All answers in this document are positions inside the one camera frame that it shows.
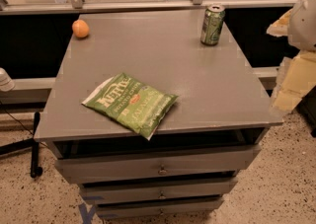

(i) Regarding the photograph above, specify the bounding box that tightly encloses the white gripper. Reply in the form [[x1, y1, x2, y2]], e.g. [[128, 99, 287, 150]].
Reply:
[[267, 0, 316, 113]]

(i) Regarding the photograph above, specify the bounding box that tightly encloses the green jalapeno chip bag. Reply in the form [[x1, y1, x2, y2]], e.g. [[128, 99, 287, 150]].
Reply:
[[82, 73, 177, 140]]

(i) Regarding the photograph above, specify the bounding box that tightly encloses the green soda can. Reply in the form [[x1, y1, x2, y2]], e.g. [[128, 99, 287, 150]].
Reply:
[[200, 4, 225, 45]]

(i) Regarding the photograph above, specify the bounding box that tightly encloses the top grey drawer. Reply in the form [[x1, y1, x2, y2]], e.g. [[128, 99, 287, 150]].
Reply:
[[55, 145, 261, 184]]

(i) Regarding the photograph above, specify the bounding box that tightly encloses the grey drawer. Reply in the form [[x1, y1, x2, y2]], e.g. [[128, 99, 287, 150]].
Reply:
[[55, 145, 261, 184], [80, 178, 237, 204], [96, 196, 223, 219]]

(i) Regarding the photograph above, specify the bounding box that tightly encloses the grey drawer cabinet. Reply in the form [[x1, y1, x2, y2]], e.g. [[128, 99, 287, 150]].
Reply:
[[36, 10, 280, 219]]

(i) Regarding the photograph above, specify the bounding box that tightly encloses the middle grey drawer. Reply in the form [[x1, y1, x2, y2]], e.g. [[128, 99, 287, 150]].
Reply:
[[80, 178, 237, 204]]

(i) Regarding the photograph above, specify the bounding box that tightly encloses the bottom grey drawer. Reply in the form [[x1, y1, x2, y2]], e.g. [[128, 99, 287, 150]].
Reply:
[[96, 196, 223, 219]]

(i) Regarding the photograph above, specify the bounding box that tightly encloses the orange fruit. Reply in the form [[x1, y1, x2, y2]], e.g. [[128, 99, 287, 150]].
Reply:
[[72, 20, 89, 38]]

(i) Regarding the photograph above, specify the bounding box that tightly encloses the blue floor tape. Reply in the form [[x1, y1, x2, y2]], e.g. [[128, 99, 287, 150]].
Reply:
[[77, 195, 118, 224]]

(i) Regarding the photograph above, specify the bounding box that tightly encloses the black stand leg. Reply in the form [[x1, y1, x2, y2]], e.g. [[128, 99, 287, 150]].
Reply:
[[0, 112, 43, 179]]

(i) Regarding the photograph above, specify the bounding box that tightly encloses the white cylindrical object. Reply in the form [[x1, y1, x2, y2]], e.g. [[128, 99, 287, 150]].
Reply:
[[0, 68, 15, 92]]

